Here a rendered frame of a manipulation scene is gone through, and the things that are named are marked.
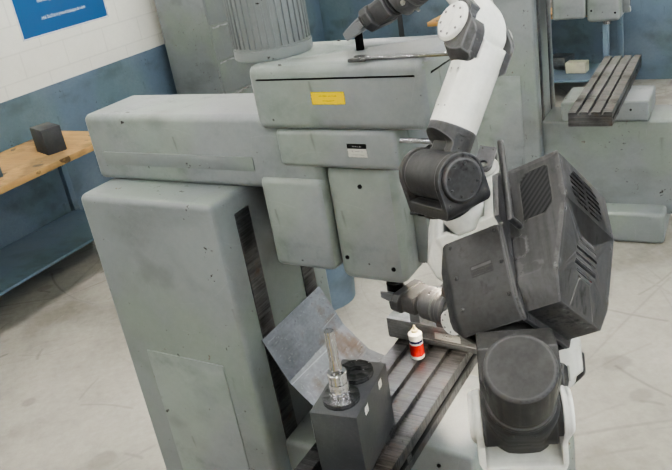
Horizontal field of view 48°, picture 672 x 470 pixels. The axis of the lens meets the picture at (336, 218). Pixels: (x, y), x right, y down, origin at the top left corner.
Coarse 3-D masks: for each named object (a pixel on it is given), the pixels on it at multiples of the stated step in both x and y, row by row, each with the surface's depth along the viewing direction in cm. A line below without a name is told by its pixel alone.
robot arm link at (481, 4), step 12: (456, 0) 145; (468, 0) 138; (480, 0) 140; (492, 0) 145; (480, 12) 138; (492, 12) 140; (492, 24) 140; (504, 24) 141; (492, 36) 140; (504, 36) 141
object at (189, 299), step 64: (128, 192) 213; (192, 192) 205; (256, 192) 209; (128, 256) 218; (192, 256) 204; (256, 256) 210; (128, 320) 232; (192, 320) 216; (256, 320) 213; (192, 384) 229; (256, 384) 216; (192, 448) 243; (256, 448) 227
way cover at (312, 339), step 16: (320, 288) 240; (304, 304) 233; (320, 304) 237; (288, 320) 225; (304, 320) 230; (320, 320) 235; (336, 320) 240; (272, 336) 219; (288, 336) 223; (304, 336) 228; (320, 336) 233; (336, 336) 237; (352, 336) 240; (272, 352) 217; (288, 352) 221; (304, 352) 225; (320, 352) 230; (352, 352) 236; (368, 352) 239; (288, 368) 219; (304, 368) 223; (320, 368) 226; (304, 384) 219; (320, 384) 222
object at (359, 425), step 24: (360, 360) 191; (360, 384) 184; (384, 384) 190; (312, 408) 179; (336, 408) 176; (360, 408) 176; (384, 408) 191; (336, 432) 177; (360, 432) 175; (384, 432) 191; (336, 456) 181; (360, 456) 178
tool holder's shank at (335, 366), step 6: (324, 330) 173; (330, 330) 173; (324, 336) 173; (330, 336) 172; (330, 342) 173; (330, 348) 173; (336, 348) 174; (330, 354) 174; (336, 354) 174; (330, 360) 175; (336, 360) 175; (330, 366) 176; (336, 366) 175; (336, 372) 176
